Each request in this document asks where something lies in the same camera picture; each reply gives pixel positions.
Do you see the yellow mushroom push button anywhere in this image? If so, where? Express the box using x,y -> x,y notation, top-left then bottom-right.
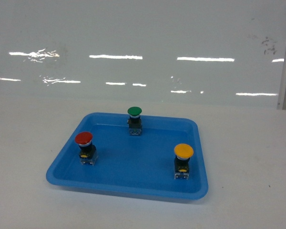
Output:
174,143 -> 194,180

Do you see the red mushroom push button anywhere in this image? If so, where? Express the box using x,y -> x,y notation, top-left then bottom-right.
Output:
75,132 -> 98,166

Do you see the green mushroom push button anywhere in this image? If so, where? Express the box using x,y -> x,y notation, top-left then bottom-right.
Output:
127,106 -> 142,136

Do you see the blue plastic tray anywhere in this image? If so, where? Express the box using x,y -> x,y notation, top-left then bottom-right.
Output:
46,113 -> 208,200

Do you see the white glossy back panel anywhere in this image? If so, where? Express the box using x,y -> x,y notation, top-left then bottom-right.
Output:
0,0 -> 286,108

